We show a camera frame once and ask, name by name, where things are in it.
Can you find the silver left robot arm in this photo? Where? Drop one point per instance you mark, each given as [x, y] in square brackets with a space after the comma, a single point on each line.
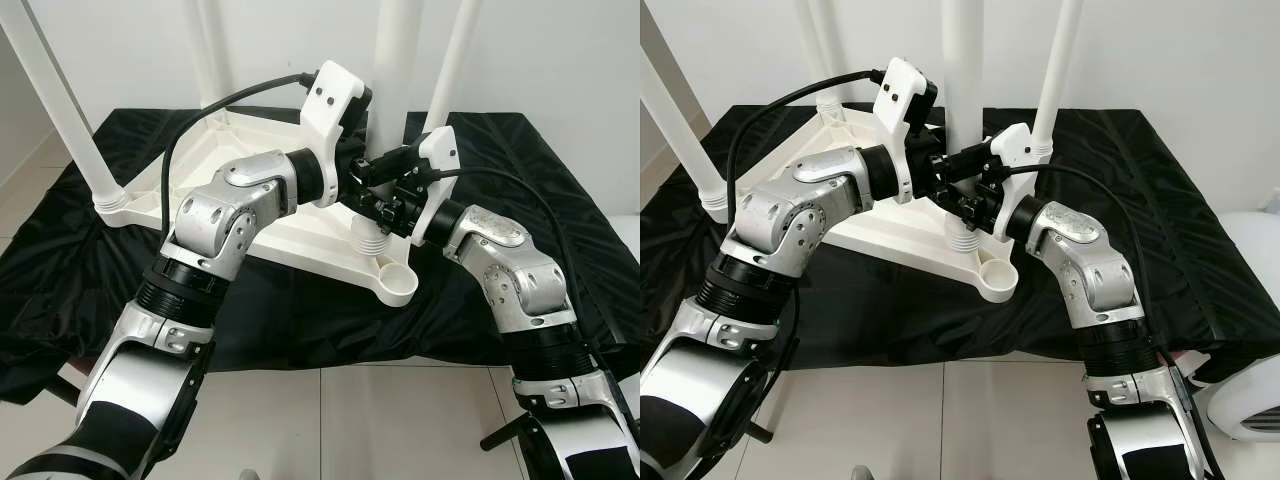
[800, 210]
[220, 210]

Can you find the grey left robot foot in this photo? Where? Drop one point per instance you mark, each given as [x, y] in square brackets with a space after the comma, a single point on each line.
[248, 474]
[860, 474]

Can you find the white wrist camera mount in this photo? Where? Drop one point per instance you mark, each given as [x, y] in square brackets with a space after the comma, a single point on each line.
[330, 100]
[1015, 145]
[440, 150]
[900, 95]

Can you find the black cloth table cover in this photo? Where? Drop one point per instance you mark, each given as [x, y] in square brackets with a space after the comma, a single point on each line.
[330, 330]
[1200, 250]

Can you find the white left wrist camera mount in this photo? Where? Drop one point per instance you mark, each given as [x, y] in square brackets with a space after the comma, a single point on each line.
[900, 95]
[330, 100]

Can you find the pink fabric item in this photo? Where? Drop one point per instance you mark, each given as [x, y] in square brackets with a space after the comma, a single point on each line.
[1185, 357]

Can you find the black table frame bar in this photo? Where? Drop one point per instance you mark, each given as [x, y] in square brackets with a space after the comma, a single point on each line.
[762, 432]

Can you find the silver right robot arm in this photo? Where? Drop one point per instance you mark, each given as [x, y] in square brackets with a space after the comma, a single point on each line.
[1090, 265]
[510, 270]

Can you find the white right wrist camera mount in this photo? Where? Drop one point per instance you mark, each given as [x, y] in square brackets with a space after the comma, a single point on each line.
[1015, 145]
[440, 150]

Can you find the white plastic children table top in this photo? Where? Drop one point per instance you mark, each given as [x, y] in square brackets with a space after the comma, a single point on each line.
[900, 240]
[290, 240]

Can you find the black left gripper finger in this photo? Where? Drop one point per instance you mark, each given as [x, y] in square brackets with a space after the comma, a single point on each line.
[972, 162]
[395, 165]

